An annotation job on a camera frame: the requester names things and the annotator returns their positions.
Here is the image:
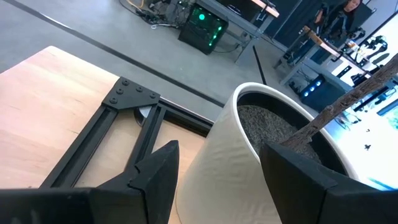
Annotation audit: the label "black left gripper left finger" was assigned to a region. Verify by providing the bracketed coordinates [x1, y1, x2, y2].
[0, 139, 181, 224]

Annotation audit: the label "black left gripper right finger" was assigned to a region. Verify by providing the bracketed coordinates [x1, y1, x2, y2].
[259, 142, 398, 224]

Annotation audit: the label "white round plant pot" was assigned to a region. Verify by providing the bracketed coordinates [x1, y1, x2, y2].
[175, 82, 361, 224]

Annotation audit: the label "dark potting soil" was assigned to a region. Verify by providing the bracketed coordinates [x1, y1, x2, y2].
[237, 105, 323, 165]

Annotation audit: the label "small green leafy tree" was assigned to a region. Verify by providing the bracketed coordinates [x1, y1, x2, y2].
[279, 52, 398, 149]

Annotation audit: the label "blue lit computer case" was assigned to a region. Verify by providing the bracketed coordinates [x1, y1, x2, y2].
[299, 73, 354, 113]

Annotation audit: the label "green lit computer case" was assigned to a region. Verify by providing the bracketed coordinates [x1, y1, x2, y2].
[177, 2, 230, 56]

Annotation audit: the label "person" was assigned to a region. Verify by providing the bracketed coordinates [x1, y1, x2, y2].
[322, 0, 364, 40]

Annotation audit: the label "black aluminium table frame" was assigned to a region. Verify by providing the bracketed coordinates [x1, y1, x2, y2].
[39, 77, 215, 189]

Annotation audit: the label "tangled floor cables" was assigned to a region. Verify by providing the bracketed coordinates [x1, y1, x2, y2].
[119, 0, 187, 29]

